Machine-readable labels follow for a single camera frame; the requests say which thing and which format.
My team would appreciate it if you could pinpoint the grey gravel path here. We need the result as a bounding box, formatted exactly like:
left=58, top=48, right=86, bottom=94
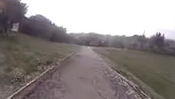
left=6, top=34, right=175, bottom=99

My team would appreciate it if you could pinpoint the row of trees and buildings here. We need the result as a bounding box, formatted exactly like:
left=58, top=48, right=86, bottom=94
left=69, top=18, right=175, bottom=60

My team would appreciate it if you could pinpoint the grass verge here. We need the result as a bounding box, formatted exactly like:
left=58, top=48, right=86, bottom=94
left=0, top=30, right=83, bottom=99

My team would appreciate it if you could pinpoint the grass field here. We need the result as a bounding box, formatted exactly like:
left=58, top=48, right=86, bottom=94
left=85, top=44, right=175, bottom=99

